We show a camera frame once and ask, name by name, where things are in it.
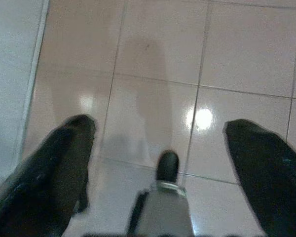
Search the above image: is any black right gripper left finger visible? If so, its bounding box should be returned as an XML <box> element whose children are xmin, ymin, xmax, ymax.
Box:
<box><xmin>0</xmin><ymin>114</ymin><xmax>97</xmax><ymax>237</ymax></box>

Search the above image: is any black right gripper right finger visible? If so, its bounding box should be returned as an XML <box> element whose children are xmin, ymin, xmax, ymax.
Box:
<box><xmin>223</xmin><ymin>118</ymin><xmax>296</xmax><ymax>237</ymax></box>

